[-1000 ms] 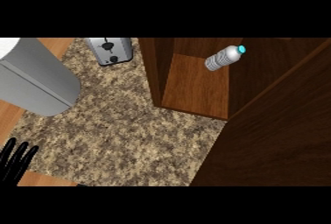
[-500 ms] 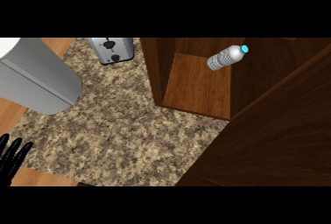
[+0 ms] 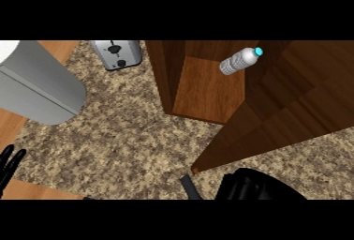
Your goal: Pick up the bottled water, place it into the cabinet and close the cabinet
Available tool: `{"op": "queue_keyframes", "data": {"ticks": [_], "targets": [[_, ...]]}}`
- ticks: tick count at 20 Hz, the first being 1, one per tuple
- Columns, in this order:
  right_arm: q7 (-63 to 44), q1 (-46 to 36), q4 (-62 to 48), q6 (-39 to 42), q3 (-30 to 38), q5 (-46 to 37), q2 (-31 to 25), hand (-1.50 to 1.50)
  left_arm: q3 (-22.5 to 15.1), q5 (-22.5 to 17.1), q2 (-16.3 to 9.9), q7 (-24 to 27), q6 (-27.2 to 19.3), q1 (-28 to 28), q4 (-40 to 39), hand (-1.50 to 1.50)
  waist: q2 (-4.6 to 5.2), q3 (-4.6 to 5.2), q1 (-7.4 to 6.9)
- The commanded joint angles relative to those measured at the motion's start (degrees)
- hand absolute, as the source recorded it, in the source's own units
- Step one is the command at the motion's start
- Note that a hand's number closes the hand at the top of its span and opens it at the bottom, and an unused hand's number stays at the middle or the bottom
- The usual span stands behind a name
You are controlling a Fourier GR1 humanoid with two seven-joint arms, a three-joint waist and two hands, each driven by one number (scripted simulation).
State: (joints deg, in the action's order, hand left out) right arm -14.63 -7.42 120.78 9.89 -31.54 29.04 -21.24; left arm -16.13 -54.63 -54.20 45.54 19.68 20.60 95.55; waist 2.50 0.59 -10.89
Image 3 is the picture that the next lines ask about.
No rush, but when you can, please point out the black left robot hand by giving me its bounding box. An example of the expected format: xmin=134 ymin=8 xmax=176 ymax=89
xmin=0 ymin=143 xmax=27 ymax=200

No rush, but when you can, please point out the grey rounded appliance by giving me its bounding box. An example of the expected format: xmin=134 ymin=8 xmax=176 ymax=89
xmin=0 ymin=40 xmax=86 ymax=127

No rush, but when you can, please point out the clear plastic water bottle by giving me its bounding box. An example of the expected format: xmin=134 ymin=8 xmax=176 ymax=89
xmin=218 ymin=46 xmax=263 ymax=76

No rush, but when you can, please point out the brown wooden cabinet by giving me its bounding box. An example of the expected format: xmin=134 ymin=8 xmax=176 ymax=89
xmin=143 ymin=40 xmax=293 ymax=126

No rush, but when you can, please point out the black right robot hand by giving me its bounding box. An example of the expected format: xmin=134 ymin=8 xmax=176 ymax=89
xmin=179 ymin=167 xmax=308 ymax=201

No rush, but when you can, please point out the silver toaster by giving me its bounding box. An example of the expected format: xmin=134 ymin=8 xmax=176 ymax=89
xmin=89 ymin=40 xmax=144 ymax=71

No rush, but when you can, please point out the brown wooden cabinet door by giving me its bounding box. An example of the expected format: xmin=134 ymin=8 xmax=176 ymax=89
xmin=190 ymin=40 xmax=354 ymax=174

